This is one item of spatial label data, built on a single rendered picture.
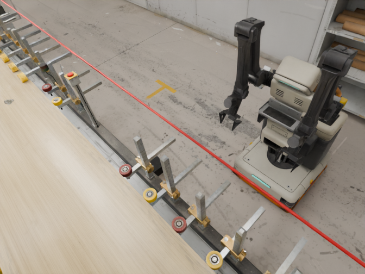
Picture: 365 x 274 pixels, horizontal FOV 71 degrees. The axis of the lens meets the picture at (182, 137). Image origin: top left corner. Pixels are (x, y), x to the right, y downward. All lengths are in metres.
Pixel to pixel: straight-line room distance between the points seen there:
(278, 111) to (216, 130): 1.34
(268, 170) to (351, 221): 0.80
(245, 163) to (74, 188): 1.43
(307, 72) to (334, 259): 1.53
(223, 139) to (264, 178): 0.78
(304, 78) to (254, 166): 1.08
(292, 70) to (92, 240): 1.40
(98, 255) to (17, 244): 0.47
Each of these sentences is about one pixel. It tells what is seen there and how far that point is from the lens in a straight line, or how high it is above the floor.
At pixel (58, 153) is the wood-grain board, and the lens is 1.94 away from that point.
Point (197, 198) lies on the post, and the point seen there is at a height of 1.10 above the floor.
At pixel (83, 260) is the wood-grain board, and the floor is 0.90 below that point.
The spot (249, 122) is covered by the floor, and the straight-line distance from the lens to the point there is 3.08.
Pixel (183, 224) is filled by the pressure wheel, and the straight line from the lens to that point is 1.42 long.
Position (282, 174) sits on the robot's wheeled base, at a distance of 2.36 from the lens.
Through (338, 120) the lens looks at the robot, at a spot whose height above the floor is 0.81.
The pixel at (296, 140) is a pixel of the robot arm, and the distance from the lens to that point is 1.35.
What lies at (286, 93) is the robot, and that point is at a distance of 1.66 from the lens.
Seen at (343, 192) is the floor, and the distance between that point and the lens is 2.79.
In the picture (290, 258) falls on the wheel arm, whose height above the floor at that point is 0.84.
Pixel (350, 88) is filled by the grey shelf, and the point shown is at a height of 0.14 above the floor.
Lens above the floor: 2.23
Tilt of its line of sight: 50 degrees down
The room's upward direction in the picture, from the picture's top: 8 degrees counter-clockwise
